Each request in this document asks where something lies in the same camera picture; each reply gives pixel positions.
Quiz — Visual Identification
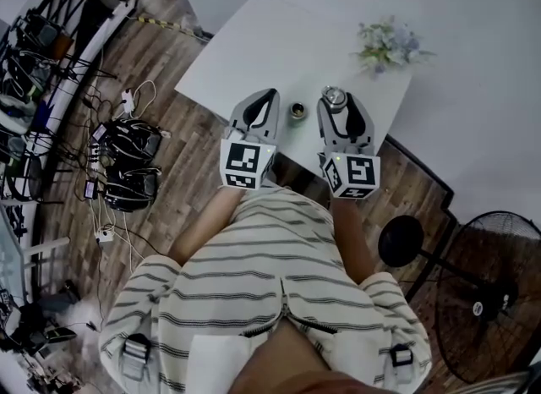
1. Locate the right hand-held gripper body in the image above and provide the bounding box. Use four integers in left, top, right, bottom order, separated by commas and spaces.
317, 136, 381, 200

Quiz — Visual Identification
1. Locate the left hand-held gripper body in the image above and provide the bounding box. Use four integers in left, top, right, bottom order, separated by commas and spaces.
219, 123, 279, 193

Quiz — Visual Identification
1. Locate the round silver metal knob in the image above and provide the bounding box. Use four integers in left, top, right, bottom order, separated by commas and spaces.
320, 85, 348, 113

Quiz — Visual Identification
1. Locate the person's left forearm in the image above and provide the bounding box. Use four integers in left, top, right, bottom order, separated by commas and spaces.
168, 187, 246, 266

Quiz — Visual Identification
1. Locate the person's right forearm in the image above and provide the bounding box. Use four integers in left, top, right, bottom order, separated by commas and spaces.
331, 195, 377, 286

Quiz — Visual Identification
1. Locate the white table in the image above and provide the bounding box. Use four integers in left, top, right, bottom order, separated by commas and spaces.
173, 0, 413, 161

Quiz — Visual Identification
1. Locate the black standing fan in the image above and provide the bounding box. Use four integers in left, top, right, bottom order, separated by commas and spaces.
378, 210, 541, 385

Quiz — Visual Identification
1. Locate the pale flower bouquet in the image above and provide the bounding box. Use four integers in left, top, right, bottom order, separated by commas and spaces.
349, 15, 436, 76

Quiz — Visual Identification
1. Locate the person's striped white shirt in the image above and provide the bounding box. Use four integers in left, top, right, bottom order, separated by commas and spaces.
99, 187, 432, 394

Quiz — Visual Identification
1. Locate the yellow black striped floor strip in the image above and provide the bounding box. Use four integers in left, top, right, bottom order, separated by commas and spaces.
137, 14, 199, 36

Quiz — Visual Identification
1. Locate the person's bare chest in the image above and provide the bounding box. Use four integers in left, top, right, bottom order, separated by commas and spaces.
227, 320, 381, 394

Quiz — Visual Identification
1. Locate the black round stool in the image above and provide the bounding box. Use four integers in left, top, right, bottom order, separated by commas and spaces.
6, 155, 64, 205

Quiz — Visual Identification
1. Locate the grey strap with buckle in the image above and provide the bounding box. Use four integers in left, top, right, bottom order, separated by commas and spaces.
388, 343, 415, 383
120, 333, 153, 380

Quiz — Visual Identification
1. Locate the white frame glass desk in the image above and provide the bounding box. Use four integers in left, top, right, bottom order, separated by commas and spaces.
0, 201, 71, 304

